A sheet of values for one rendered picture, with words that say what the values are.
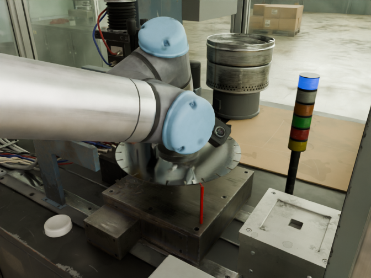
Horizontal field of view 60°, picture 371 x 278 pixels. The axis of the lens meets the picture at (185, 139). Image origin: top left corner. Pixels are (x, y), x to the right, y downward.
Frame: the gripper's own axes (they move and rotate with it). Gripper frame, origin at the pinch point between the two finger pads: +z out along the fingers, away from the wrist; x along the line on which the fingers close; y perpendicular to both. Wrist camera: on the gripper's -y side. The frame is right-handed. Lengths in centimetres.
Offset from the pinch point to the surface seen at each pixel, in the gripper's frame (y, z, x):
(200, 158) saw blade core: -1.8, 3.9, -0.2
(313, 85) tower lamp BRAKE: -18.8, -9.7, -23.1
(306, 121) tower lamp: -20.6, -2.2, -18.8
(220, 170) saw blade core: -8.3, 1.5, 1.1
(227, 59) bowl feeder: 22, 32, -58
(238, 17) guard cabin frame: 39, 46, -99
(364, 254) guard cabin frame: -34.1, -32.7, 16.2
